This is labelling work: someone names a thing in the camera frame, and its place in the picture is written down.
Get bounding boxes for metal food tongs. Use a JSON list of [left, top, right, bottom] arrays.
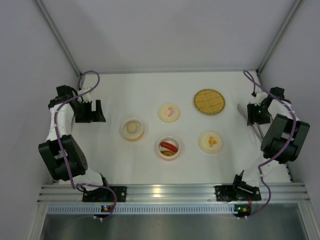
[[236, 103, 265, 141]]

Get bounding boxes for white steamed bun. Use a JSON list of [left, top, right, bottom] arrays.
[[126, 121, 139, 134]]

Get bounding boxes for yellow lunch box bowl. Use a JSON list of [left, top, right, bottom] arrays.
[[120, 118, 145, 142]]

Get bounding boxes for cream lid orange decoration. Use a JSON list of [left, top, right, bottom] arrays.
[[198, 131, 223, 154]]

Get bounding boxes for cream lid pink decoration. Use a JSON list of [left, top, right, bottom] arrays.
[[158, 103, 180, 123]]

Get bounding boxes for red sausage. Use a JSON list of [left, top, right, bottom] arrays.
[[160, 141, 179, 153]]

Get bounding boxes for orange sausage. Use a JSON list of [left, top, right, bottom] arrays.
[[160, 150, 175, 157]]

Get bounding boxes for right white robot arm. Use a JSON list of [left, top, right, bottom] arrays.
[[232, 87, 310, 198]]

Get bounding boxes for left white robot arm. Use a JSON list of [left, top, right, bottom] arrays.
[[38, 85, 108, 194]]

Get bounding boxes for pink lunch box bowl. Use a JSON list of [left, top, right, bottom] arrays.
[[156, 136, 181, 161]]

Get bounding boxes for round woven bamboo plate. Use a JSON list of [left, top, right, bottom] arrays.
[[193, 89, 226, 116]]

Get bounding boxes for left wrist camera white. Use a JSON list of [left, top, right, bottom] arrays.
[[77, 87, 92, 103]]

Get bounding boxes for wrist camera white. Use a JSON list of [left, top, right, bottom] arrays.
[[77, 87, 92, 103], [250, 92, 268, 105]]

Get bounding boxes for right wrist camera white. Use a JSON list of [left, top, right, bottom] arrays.
[[250, 92, 268, 105]]

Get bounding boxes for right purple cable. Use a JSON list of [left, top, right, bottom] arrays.
[[242, 69, 298, 218]]

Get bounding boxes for purple cable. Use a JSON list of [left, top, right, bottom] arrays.
[[55, 70, 118, 221], [242, 69, 298, 218]]

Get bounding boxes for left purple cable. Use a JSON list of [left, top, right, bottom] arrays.
[[55, 70, 118, 221]]

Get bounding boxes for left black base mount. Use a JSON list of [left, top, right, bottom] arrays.
[[82, 186, 127, 203]]

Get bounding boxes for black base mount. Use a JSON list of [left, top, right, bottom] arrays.
[[214, 185, 262, 202], [82, 186, 127, 203]]

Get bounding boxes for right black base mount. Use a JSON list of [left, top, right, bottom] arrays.
[[214, 185, 262, 202]]

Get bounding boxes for aluminium mounting rail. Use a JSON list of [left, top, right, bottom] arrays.
[[37, 182, 310, 204]]

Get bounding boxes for slotted grey cable duct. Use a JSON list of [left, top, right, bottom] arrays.
[[47, 204, 240, 216]]

